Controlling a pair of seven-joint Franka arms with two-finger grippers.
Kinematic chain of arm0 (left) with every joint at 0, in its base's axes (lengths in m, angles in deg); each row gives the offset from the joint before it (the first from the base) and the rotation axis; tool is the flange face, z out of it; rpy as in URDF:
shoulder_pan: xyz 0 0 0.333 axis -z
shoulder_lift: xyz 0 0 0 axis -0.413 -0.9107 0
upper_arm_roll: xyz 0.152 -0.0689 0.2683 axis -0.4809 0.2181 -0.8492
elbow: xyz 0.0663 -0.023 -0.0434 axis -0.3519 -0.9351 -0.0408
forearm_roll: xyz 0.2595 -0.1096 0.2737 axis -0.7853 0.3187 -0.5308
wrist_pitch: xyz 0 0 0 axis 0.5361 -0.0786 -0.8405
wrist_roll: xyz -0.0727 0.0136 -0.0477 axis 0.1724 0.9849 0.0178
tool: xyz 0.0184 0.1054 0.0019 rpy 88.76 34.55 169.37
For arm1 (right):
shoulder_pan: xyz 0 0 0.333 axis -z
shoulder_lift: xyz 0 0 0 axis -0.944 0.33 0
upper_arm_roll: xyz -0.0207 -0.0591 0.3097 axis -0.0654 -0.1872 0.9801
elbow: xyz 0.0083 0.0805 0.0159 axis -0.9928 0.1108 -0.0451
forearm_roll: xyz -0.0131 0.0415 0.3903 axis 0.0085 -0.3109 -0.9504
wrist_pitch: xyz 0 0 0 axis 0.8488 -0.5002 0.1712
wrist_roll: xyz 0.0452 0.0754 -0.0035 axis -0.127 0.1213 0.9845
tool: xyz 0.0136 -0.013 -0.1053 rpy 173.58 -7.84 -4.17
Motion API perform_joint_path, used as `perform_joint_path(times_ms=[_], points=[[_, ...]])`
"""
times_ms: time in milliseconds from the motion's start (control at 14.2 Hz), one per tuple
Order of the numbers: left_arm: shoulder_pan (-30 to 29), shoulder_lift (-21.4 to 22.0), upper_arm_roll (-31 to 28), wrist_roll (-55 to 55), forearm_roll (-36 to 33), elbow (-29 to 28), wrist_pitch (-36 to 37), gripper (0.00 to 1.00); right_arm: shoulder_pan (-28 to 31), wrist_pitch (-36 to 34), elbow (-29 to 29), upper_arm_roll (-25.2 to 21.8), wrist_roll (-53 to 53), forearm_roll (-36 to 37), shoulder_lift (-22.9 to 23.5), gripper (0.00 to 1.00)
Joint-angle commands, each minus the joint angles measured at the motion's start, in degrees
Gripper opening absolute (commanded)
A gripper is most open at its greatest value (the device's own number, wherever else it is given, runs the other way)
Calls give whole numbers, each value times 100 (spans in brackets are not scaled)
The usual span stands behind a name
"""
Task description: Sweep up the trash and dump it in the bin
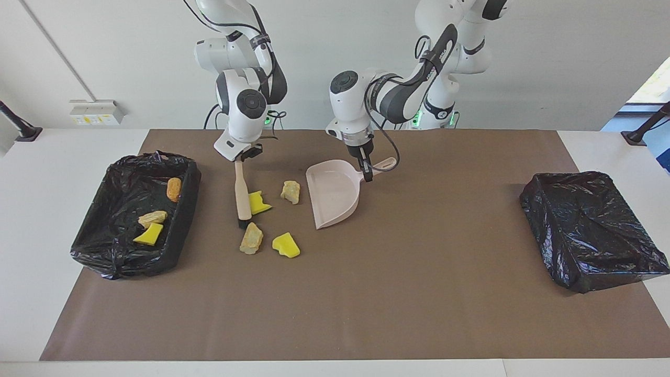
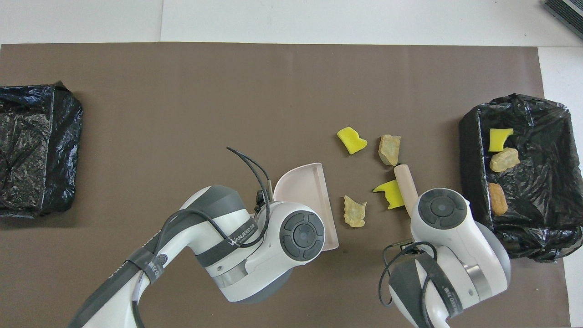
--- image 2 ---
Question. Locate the beige plastic dustpan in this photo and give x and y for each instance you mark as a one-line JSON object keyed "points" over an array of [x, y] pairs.
{"points": [[305, 187]]}

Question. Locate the pale ridged foam chunk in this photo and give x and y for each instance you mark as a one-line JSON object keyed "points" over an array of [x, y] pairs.
{"points": [[355, 212]]}

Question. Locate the beige foam rock chunk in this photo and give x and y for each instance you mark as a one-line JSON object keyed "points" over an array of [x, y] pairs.
{"points": [[389, 150]]}

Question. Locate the brown potato shaped lump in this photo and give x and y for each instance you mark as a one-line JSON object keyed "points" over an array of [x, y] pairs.
{"points": [[498, 199]]}

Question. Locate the pale yellow foam chunk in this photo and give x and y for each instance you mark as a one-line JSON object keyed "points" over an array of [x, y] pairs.
{"points": [[504, 160]]}

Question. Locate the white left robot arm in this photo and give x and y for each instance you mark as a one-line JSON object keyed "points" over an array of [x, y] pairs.
{"points": [[191, 232]]}

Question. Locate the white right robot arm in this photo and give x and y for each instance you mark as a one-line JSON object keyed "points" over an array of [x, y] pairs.
{"points": [[460, 237]]}

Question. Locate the bin lined with black bag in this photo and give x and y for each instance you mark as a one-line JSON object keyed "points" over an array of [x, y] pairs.
{"points": [[27, 150], [546, 205]]}

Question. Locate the brown table mat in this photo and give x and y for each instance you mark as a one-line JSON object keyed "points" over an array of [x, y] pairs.
{"points": [[227, 91]]}

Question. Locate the dark grey ribbed device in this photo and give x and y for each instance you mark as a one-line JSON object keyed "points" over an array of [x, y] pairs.
{"points": [[569, 13]]}

